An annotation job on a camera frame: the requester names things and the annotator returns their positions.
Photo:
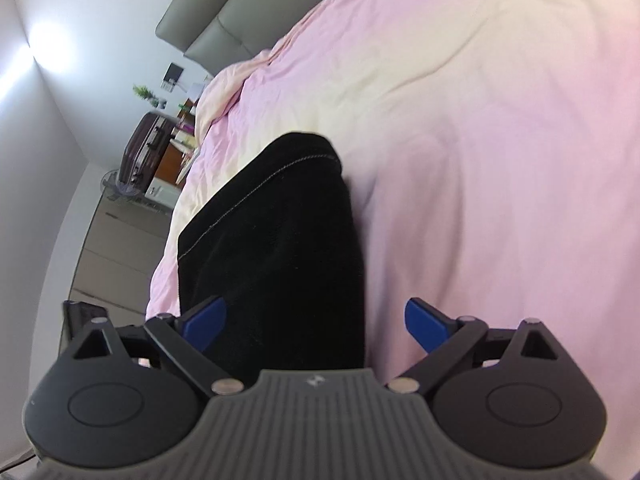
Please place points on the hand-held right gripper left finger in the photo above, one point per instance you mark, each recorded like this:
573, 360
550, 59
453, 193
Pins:
205, 322

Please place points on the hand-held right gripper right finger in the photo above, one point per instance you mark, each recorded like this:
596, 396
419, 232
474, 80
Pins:
425, 325

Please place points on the black pants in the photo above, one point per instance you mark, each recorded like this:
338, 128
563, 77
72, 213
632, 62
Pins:
280, 260

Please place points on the beige drawer cabinet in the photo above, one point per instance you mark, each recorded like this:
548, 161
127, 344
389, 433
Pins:
120, 250

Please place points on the white fan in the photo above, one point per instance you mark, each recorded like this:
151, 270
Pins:
117, 185

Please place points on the wooden shelf with items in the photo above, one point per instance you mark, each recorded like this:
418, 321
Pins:
175, 160

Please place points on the pink blanket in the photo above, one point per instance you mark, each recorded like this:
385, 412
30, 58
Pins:
475, 160

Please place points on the dark maroon suitcase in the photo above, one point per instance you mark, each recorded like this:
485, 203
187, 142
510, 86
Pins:
147, 150

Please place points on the green potted plant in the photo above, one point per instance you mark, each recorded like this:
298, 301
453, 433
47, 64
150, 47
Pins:
145, 95

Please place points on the grey padded headboard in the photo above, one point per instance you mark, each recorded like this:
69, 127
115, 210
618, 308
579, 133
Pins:
220, 15

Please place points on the black wall frame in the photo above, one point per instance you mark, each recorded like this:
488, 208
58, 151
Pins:
173, 76

